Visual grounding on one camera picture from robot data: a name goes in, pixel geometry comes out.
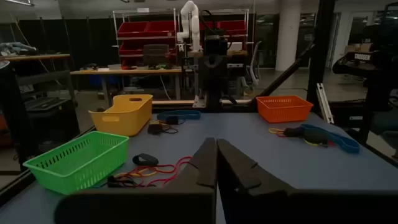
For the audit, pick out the white office chair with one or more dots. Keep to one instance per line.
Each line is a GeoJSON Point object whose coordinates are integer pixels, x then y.
{"type": "Point", "coordinates": [255, 62]}

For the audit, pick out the wooden side table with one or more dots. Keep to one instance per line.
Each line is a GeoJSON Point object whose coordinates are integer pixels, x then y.
{"type": "Point", "coordinates": [34, 57]}

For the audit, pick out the thin yellow rubber band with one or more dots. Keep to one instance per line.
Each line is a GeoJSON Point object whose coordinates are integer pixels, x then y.
{"type": "Point", "coordinates": [270, 130]}
{"type": "Point", "coordinates": [154, 122]}
{"type": "Point", "coordinates": [308, 143]}
{"type": "Point", "coordinates": [148, 173]}

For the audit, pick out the black equipment cart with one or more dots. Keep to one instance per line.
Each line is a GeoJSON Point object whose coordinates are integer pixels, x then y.
{"type": "Point", "coordinates": [46, 130]}

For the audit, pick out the black equipment box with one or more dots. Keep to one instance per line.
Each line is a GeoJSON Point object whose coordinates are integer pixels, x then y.
{"type": "Point", "coordinates": [156, 54]}

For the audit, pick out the red storage bin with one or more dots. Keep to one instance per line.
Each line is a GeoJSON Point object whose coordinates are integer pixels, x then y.
{"type": "Point", "coordinates": [131, 49]}
{"type": "Point", "coordinates": [161, 28]}
{"type": "Point", "coordinates": [233, 27]}
{"type": "Point", "coordinates": [132, 29]}

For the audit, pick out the white round pillar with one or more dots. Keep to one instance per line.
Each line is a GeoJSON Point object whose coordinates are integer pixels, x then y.
{"type": "Point", "coordinates": [287, 34]}

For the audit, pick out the long wooden workbench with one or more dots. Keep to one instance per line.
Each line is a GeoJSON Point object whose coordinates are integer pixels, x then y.
{"type": "Point", "coordinates": [124, 71]}

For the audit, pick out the pale blue device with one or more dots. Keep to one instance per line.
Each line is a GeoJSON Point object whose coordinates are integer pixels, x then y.
{"type": "Point", "coordinates": [17, 48]}

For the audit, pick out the black diagonal frame brace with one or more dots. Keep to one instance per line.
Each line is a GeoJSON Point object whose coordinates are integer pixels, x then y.
{"type": "Point", "coordinates": [286, 73]}

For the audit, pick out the ceiling light strip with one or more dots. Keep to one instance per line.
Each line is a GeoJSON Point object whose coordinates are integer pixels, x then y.
{"type": "Point", "coordinates": [18, 2]}

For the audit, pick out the thin red rubber band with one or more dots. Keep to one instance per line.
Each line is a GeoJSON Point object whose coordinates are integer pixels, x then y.
{"type": "Point", "coordinates": [331, 143]}
{"type": "Point", "coordinates": [168, 170]}

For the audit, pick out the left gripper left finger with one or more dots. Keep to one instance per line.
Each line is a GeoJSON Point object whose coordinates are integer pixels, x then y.
{"type": "Point", "coordinates": [205, 168]}

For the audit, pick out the silver aluminium extrusion bar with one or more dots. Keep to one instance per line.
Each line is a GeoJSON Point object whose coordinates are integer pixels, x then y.
{"type": "Point", "coordinates": [325, 104]}

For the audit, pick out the metal shelf rack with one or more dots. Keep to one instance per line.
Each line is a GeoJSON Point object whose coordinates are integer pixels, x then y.
{"type": "Point", "coordinates": [140, 38]}

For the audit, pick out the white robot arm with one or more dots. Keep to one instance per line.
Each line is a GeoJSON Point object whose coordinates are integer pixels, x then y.
{"type": "Point", "coordinates": [190, 25]}

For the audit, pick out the black keyboard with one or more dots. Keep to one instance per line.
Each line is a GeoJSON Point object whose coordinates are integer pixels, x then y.
{"type": "Point", "coordinates": [46, 104]}

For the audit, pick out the cardboard box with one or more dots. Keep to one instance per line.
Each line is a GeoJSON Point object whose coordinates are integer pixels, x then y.
{"type": "Point", "coordinates": [357, 48]}

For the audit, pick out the black rig frame post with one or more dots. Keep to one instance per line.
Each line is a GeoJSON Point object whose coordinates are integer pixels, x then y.
{"type": "Point", "coordinates": [320, 46]}

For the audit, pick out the small wooden table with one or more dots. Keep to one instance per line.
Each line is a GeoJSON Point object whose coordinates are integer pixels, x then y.
{"type": "Point", "coordinates": [237, 53]}

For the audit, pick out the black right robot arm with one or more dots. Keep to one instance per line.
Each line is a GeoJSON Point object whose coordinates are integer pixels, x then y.
{"type": "Point", "coordinates": [214, 71]}

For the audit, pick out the black curtain partition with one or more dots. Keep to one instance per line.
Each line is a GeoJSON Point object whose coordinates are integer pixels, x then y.
{"type": "Point", "coordinates": [77, 40]}

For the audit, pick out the wide blue rubber band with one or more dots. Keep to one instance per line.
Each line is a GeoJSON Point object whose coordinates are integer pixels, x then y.
{"type": "Point", "coordinates": [189, 115]}
{"type": "Point", "coordinates": [345, 144]}

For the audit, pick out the orange plastic basket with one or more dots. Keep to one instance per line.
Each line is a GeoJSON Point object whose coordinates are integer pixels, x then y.
{"type": "Point", "coordinates": [284, 110]}

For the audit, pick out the yellow plastic basket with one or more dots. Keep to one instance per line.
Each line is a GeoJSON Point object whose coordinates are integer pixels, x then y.
{"type": "Point", "coordinates": [124, 121]}

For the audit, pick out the wide black rubber band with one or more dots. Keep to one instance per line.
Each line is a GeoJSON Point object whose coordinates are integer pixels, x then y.
{"type": "Point", "coordinates": [113, 182]}
{"type": "Point", "coordinates": [145, 163]}
{"type": "Point", "coordinates": [315, 137]}
{"type": "Point", "coordinates": [292, 132]}
{"type": "Point", "coordinates": [154, 128]}

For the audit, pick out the green plastic basket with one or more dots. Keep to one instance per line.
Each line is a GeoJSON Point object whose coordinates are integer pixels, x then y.
{"type": "Point", "coordinates": [77, 161]}

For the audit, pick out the white box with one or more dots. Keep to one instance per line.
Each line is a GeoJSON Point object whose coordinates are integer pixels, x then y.
{"type": "Point", "coordinates": [235, 46]}

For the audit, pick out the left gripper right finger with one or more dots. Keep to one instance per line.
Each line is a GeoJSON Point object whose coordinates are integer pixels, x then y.
{"type": "Point", "coordinates": [230, 168]}

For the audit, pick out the silver arm base bracket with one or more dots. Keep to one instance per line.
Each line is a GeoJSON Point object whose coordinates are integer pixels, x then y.
{"type": "Point", "coordinates": [199, 102]}

